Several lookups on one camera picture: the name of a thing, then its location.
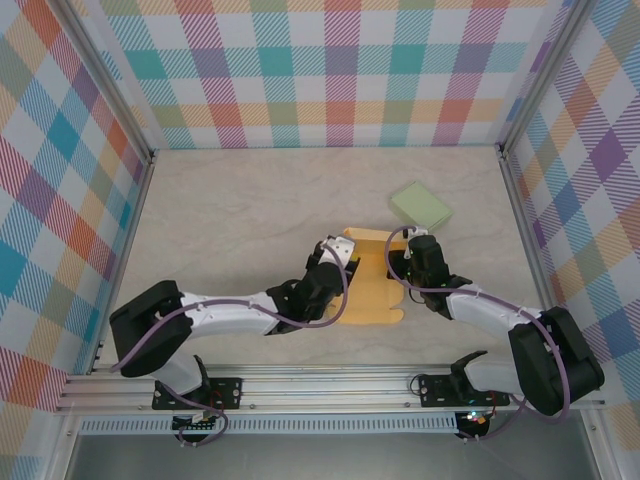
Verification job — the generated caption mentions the yellow cardboard cutout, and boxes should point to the yellow cardboard cutout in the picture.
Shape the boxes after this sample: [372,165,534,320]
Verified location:
[333,226,407,326]

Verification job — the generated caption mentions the green paper box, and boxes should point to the green paper box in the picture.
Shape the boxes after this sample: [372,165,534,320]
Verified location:
[389,182,455,234]

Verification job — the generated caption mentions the grey metal sheet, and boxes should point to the grey metal sheet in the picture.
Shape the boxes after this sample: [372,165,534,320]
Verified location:
[64,432,601,480]

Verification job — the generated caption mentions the small black circuit board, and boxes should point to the small black circuit board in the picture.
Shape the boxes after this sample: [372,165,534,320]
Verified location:
[171,412,222,435]

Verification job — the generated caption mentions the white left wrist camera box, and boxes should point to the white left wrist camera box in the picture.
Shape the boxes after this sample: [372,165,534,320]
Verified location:
[317,234,358,267]

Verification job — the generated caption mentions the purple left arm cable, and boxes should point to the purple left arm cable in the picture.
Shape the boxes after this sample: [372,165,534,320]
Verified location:
[109,240,351,449]

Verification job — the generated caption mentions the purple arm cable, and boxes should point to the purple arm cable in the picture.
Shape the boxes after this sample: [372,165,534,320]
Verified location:
[109,240,351,449]
[384,226,571,444]

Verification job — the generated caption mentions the long aluminium base rail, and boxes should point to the long aluminium base rail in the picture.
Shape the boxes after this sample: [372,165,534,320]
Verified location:
[54,368,606,414]

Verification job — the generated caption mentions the aluminium side rail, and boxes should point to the aluminium side rail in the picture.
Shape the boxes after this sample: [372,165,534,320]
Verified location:
[499,144,576,369]
[87,149,160,375]

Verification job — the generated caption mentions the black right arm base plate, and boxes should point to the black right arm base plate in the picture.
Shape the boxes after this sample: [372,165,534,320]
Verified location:
[416,372,512,409]

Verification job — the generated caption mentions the slotted white cable duct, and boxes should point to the slotted white cable duct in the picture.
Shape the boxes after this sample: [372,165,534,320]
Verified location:
[79,412,459,435]

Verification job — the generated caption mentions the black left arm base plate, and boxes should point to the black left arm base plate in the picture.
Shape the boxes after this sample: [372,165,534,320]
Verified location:
[151,377,245,411]

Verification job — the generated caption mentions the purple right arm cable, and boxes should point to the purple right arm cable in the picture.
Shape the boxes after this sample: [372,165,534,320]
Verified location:
[384,226,571,444]

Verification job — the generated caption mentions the aluminium frame post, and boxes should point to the aluminium frame post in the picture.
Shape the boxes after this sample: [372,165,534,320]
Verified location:
[62,0,155,164]
[499,0,599,161]

